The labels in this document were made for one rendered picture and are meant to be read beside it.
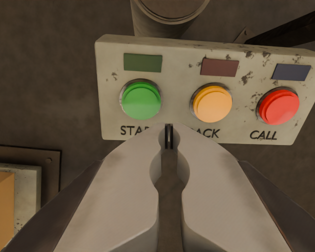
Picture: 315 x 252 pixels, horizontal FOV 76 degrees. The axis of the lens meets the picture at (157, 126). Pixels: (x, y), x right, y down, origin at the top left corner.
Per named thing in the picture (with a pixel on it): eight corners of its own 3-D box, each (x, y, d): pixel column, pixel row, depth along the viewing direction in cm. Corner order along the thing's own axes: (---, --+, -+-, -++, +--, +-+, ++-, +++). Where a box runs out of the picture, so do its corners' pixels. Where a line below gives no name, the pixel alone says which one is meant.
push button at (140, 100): (122, 77, 21) (120, 83, 19) (161, 80, 21) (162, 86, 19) (123, 112, 23) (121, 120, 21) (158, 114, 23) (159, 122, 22)
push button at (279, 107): (262, 85, 22) (271, 91, 20) (296, 87, 22) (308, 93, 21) (250, 117, 24) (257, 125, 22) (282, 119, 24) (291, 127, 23)
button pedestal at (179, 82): (130, 67, 78) (93, 6, 18) (191, 71, 80) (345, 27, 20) (129, 108, 81) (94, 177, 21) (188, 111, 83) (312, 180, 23)
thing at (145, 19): (136, 28, 75) (127, -88, 25) (168, 31, 76) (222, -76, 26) (135, 62, 78) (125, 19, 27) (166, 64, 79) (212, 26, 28)
